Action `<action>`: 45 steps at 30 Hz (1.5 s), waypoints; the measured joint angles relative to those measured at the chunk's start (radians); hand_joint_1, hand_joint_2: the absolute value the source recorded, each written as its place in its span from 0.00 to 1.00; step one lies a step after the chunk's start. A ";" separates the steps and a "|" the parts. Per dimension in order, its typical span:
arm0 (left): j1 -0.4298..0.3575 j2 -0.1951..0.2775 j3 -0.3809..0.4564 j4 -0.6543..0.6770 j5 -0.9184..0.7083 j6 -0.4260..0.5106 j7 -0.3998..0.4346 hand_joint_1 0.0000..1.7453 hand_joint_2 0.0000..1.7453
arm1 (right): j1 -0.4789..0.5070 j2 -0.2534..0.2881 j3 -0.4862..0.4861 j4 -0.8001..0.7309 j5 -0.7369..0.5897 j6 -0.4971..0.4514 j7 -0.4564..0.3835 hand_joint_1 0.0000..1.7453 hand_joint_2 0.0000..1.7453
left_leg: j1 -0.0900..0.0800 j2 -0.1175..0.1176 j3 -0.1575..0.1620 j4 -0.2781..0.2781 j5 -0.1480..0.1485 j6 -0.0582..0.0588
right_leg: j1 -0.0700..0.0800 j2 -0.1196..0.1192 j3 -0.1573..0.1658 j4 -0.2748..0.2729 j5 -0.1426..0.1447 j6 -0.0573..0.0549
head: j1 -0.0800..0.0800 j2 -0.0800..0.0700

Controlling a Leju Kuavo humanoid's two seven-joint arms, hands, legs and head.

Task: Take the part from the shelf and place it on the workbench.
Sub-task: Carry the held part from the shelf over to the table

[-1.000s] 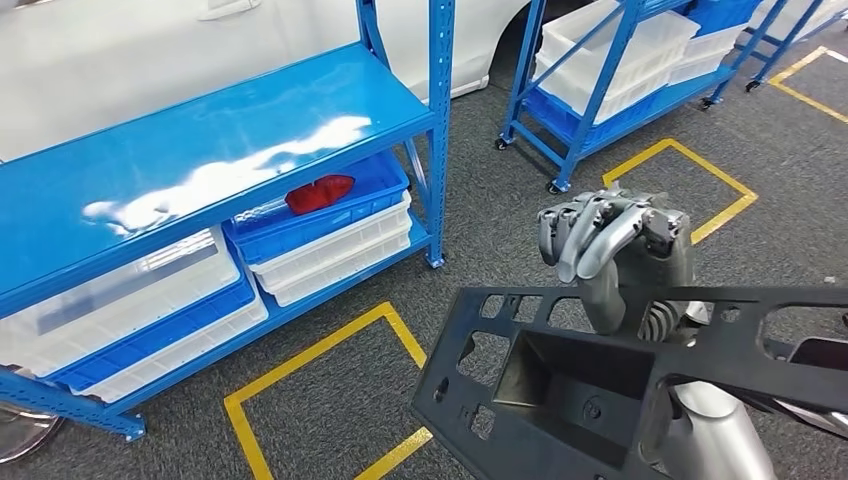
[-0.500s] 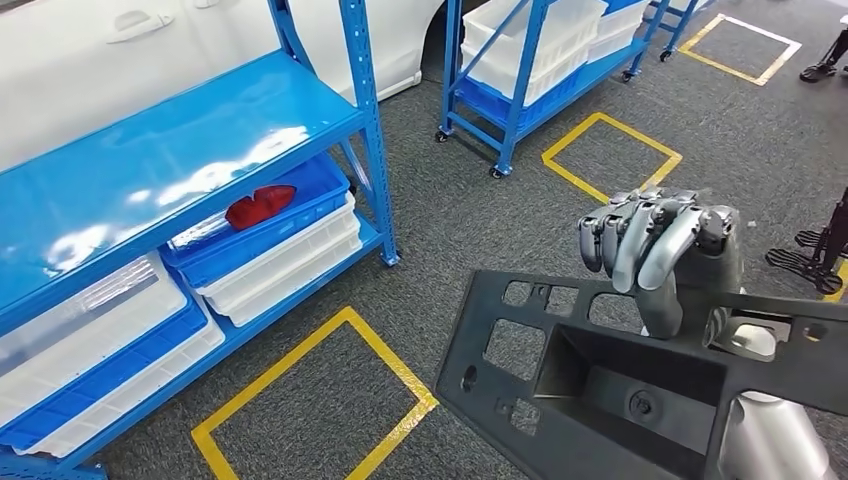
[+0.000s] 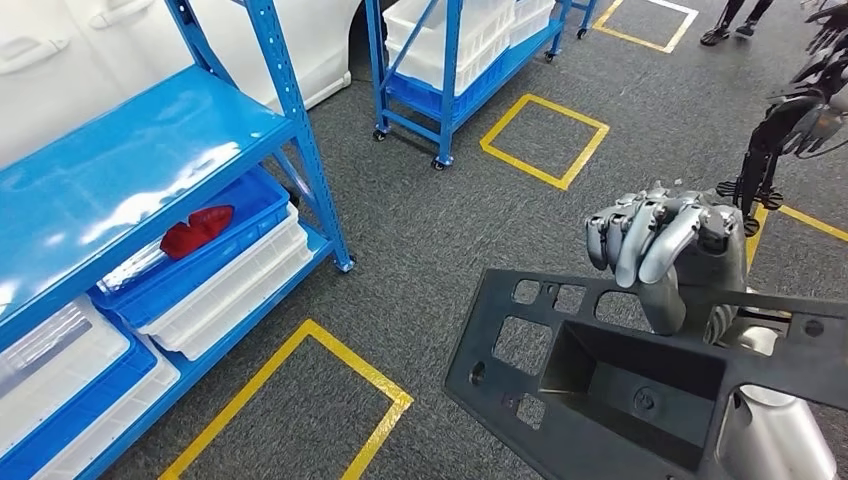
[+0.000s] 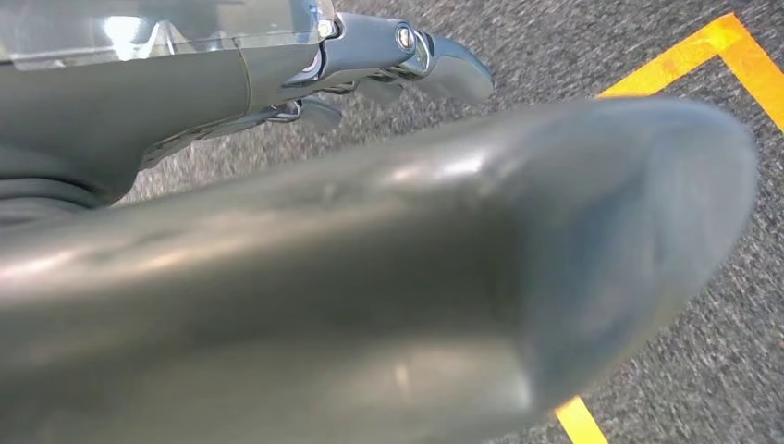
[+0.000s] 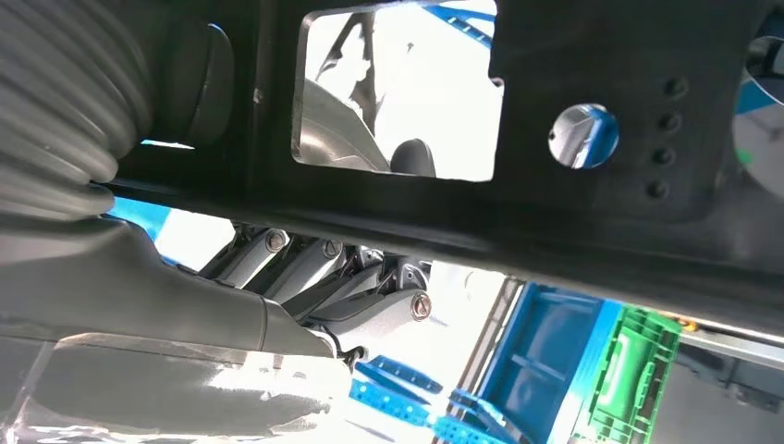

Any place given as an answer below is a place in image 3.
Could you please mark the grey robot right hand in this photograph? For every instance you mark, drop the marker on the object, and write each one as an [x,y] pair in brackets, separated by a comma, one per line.
[662,232]

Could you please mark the blue plastic bin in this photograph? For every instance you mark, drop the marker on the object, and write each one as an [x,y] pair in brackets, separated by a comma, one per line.
[218,265]
[106,397]

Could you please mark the blue metal shelf rack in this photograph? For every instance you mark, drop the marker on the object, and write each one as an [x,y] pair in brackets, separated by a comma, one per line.
[99,166]

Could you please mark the black plastic panel part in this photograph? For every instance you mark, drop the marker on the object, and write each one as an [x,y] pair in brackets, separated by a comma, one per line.
[596,371]

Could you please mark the white car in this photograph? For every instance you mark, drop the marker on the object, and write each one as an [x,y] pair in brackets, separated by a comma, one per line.
[318,40]

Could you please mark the red car tail lamp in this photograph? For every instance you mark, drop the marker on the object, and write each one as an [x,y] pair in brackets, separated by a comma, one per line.
[199,232]

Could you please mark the person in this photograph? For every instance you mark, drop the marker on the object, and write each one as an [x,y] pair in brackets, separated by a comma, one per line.
[719,30]

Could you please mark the black humanoid robot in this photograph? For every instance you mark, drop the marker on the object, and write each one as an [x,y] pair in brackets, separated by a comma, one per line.
[762,146]

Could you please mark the blue wheeled rack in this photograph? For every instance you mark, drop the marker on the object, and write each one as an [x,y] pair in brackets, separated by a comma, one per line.
[586,13]
[450,66]

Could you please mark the clear plastic wrapped part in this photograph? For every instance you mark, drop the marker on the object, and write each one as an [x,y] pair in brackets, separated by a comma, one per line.
[132,268]
[40,358]

